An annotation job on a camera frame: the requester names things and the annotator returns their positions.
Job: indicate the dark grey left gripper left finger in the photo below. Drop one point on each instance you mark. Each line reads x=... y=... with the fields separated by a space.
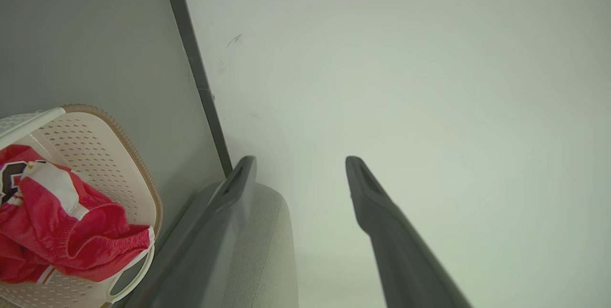
x=205 y=250

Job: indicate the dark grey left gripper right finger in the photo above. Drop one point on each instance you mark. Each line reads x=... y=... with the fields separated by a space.
x=401 y=255

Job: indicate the red and white garment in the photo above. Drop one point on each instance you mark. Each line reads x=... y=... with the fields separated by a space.
x=52 y=231

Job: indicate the light grey fabric sofa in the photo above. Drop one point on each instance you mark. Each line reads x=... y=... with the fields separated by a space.
x=267 y=250

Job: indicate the white perforated laundry basket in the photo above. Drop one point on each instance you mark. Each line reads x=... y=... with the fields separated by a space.
x=100 y=155

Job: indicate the dark grey baseboard strip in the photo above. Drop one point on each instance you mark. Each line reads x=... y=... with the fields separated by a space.
x=191 y=45

